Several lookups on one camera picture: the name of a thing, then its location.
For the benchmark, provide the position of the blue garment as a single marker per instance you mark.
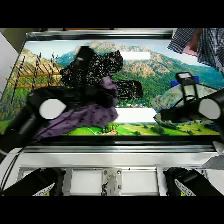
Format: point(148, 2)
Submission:
point(196, 80)

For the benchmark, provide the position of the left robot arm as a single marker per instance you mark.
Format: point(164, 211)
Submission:
point(25, 123)

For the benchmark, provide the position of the person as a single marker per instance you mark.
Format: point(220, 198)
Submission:
point(210, 43)

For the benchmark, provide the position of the pale green garment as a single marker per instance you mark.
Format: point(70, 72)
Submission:
point(166, 98)

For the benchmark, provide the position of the silver frame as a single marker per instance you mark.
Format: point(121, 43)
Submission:
point(113, 156)

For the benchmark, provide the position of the purple garment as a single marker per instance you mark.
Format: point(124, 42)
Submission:
point(86, 116)

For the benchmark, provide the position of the black white-speckled garment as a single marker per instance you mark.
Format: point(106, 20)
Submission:
point(100, 68)

